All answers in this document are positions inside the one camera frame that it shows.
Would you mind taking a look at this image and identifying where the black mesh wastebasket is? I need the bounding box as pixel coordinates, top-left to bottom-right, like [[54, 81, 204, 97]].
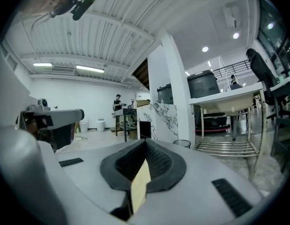
[[173, 139, 192, 150]]

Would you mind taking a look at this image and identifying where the black head-worn camera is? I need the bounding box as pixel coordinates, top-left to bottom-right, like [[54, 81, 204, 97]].
[[70, 0, 97, 21]]

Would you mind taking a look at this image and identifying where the black chair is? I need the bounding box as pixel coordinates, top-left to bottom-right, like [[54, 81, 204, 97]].
[[266, 88, 290, 173]]

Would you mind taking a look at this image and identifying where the white marble-pattern cabinet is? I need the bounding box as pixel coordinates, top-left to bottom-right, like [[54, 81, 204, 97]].
[[136, 103, 178, 143]]

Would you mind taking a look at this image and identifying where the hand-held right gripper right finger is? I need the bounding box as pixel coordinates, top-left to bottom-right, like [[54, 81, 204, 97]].
[[132, 138, 267, 225]]

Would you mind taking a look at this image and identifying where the large black machine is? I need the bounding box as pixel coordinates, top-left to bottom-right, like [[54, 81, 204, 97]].
[[187, 69, 221, 98]]

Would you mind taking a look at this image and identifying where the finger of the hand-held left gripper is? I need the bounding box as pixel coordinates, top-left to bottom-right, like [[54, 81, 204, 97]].
[[19, 108, 85, 150]]

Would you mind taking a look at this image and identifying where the black round base red rim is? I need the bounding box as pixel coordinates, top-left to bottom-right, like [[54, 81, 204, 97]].
[[195, 112, 231, 134]]

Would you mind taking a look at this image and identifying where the white sink table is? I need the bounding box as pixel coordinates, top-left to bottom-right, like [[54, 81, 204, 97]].
[[188, 82, 268, 181]]

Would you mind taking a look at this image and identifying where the black table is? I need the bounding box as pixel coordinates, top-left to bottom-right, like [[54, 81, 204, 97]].
[[115, 108, 138, 143]]

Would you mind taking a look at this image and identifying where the black-framed window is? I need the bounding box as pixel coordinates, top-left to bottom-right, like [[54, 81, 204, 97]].
[[257, 0, 290, 72]]

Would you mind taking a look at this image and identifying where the pale yellow cloth garment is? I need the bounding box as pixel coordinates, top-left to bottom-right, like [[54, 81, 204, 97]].
[[130, 159, 152, 215]]

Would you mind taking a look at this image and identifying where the dark brown staircase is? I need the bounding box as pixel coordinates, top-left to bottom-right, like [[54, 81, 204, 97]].
[[132, 57, 150, 91]]

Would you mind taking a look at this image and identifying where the black mezzanine railing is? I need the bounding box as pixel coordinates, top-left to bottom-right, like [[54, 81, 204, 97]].
[[212, 60, 251, 78]]

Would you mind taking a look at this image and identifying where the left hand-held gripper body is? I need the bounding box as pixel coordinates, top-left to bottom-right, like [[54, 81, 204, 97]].
[[26, 98, 52, 113]]

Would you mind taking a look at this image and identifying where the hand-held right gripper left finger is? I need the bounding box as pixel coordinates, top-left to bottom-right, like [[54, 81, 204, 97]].
[[54, 138, 148, 221]]

